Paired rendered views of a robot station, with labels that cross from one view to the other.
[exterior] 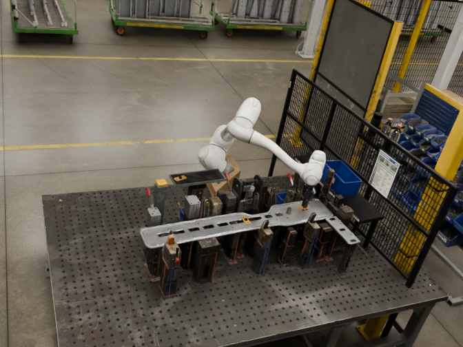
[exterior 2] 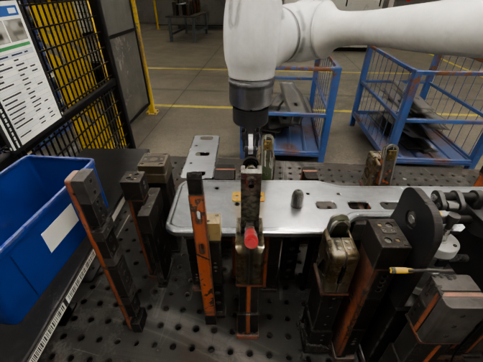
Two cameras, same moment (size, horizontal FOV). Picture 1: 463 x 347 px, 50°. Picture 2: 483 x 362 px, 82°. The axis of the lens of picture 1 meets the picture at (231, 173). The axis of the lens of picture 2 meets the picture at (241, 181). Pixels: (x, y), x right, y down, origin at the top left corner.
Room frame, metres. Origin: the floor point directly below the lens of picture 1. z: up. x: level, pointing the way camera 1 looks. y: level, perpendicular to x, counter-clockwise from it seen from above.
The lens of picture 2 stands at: (3.39, -0.27, 1.47)
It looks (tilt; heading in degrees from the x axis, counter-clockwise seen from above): 35 degrees down; 212
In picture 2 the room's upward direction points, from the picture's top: straight up
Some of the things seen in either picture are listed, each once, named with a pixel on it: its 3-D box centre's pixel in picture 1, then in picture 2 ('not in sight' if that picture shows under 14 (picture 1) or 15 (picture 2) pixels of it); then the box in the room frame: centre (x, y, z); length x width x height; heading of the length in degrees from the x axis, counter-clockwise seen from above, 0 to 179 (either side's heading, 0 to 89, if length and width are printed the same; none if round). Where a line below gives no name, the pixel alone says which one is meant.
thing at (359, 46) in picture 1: (339, 93); not in sight; (5.32, -1.03, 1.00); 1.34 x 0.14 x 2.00; 27
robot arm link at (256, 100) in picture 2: not in sight; (251, 90); (2.90, -0.55, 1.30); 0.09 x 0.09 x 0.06
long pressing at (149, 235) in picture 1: (243, 222); (432, 205); (2.64, -0.14, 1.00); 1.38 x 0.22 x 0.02; 121
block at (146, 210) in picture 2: (328, 222); (159, 239); (3.03, -0.78, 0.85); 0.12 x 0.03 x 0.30; 31
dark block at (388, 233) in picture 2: (257, 207); (359, 300); (2.96, -0.23, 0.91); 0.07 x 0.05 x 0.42; 31
